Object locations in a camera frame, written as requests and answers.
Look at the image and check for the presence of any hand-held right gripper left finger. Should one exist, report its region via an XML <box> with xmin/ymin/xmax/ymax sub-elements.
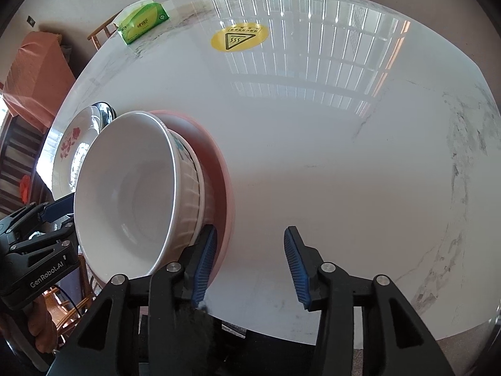
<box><xmin>51</xmin><ymin>225</ymin><xmax>218</xmax><ymax>376</ymax></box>

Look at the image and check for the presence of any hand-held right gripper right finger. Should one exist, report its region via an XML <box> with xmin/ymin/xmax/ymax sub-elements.
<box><xmin>284</xmin><ymin>226</ymin><xmax>457</xmax><ymax>376</ymax></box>

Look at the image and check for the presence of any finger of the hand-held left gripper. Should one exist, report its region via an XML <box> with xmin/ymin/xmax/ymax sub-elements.
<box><xmin>8</xmin><ymin>219</ymin><xmax>77</xmax><ymax>257</ymax></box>
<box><xmin>0</xmin><ymin>193</ymin><xmax>76</xmax><ymax>239</ymax></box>

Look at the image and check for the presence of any small white cartoon bowl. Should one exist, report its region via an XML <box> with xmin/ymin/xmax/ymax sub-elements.
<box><xmin>166</xmin><ymin>127</ymin><xmax>207</xmax><ymax>251</ymax></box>

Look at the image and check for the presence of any white rose print plate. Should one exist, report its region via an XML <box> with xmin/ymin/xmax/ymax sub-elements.
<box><xmin>52</xmin><ymin>104</ymin><xmax>118</xmax><ymax>204</ymax></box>

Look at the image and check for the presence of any white ribbed bunny bowl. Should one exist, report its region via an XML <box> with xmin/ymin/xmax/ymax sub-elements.
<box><xmin>73</xmin><ymin>111</ymin><xmax>204</xmax><ymax>279</ymax></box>

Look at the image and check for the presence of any pink bowl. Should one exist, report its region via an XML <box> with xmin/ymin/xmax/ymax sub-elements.
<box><xmin>139</xmin><ymin>110</ymin><xmax>235</xmax><ymax>316</ymax></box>

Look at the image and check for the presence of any blue floral plate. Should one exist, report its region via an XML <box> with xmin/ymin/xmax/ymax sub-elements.
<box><xmin>92</xmin><ymin>102</ymin><xmax>117</xmax><ymax>130</ymax></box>

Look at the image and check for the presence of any person's left hand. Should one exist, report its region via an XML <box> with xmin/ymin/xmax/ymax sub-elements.
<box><xmin>21</xmin><ymin>295</ymin><xmax>59</xmax><ymax>357</ymax></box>

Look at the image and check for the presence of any red plastic bag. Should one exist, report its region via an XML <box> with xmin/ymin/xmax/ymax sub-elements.
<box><xmin>18</xmin><ymin>174</ymin><xmax>32</xmax><ymax>204</ymax></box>

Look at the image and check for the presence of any rattan chair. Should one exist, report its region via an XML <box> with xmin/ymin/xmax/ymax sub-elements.
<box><xmin>43</xmin><ymin>266</ymin><xmax>106</xmax><ymax>337</ymax></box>

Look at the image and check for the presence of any dark slatted wooden bench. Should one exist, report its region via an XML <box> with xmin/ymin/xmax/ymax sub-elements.
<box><xmin>0</xmin><ymin>115</ymin><xmax>53</xmax><ymax>220</ymax></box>

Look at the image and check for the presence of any orange cloth covered furniture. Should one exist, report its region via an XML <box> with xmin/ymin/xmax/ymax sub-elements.
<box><xmin>2</xmin><ymin>31</ymin><xmax>77</xmax><ymax>130</ymax></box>

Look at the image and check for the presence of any light wooden chair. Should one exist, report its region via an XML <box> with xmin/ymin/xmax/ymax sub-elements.
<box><xmin>87</xmin><ymin>13</ymin><xmax>122</xmax><ymax>51</ymax></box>

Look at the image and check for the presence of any green tissue pack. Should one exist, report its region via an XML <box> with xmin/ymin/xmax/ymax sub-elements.
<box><xmin>117</xmin><ymin>0</ymin><xmax>171</xmax><ymax>45</ymax></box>

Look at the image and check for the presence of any round yellow warning sticker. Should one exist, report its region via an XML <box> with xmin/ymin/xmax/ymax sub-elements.
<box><xmin>210</xmin><ymin>23</ymin><xmax>271</xmax><ymax>53</ymax></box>

